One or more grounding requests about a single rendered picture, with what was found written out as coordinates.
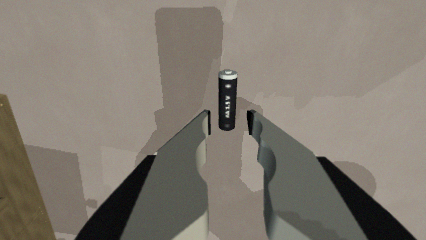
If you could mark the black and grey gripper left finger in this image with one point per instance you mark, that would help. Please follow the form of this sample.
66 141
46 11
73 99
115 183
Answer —
164 197

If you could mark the wooden chest of drawers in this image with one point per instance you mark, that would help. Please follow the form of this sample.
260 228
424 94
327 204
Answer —
7 108

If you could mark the black aa battery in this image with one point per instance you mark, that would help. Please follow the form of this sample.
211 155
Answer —
227 95

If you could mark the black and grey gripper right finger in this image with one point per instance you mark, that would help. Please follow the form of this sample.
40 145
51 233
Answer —
309 198

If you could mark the wooden drawer front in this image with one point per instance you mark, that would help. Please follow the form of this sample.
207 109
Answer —
36 230
18 201

